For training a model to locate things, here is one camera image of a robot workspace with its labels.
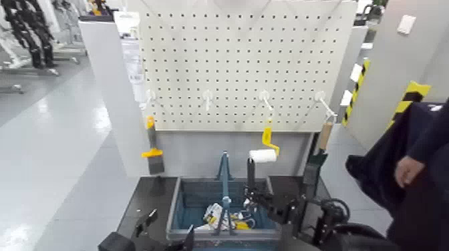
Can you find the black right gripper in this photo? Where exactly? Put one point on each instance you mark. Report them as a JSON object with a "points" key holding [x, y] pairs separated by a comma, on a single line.
{"points": [[286, 210]]}

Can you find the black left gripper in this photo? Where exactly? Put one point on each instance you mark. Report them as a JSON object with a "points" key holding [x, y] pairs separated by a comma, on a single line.
{"points": [[154, 246]]}

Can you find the black adjustable wrench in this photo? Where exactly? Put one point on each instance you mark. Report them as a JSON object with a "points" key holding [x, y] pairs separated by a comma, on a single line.
{"points": [[250, 173]]}

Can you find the person's navy sleeved forearm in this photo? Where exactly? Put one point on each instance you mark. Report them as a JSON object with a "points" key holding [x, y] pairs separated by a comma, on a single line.
{"points": [[431, 140]]}

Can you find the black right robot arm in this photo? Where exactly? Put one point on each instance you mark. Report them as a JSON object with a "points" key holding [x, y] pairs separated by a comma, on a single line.
{"points": [[350, 238]]}

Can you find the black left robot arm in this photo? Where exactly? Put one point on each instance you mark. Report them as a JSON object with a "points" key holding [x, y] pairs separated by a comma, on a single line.
{"points": [[115, 242]]}

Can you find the blue-grey plastic crate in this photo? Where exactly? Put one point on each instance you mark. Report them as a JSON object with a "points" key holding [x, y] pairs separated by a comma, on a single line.
{"points": [[175, 210]]}

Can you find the person's bare hand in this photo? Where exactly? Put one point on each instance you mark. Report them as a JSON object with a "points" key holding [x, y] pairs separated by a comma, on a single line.
{"points": [[407, 171]]}

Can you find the white yellow packaged item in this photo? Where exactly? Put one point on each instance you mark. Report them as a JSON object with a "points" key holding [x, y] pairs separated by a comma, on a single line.
{"points": [[212, 215]]}

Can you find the white paper label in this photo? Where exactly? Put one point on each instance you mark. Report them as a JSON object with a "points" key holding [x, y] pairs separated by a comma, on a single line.
{"points": [[356, 73], [346, 98]]}

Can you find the long yellow black hazard strip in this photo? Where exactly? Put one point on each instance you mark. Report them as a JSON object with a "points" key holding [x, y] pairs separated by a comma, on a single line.
{"points": [[356, 91]]}

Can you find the white pegboard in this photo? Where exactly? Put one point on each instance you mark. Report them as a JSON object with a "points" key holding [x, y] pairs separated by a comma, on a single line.
{"points": [[210, 52]]}

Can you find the white hanging blister package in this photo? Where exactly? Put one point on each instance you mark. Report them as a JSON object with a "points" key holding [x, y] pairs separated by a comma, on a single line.
{"points": [[135, 63]]}

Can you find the short yellow black hazard strip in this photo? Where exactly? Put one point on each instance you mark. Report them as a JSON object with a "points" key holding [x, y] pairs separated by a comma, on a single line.
{"points": [[408, 98]]}

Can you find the black device on shelf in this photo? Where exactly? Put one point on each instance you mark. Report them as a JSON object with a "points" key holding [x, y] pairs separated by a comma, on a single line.
{"points": [[370, 14]]}

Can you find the yellow black machine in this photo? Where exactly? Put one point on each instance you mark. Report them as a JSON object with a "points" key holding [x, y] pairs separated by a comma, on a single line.
{"points": [[98, 7]]}

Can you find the black humanoid robot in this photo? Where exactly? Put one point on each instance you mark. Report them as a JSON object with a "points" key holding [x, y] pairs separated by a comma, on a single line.
{"points": [[28, 31]]}

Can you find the white wall switch plate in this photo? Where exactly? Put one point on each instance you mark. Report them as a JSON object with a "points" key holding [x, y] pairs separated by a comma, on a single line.
{"points": [[406, 24]]}

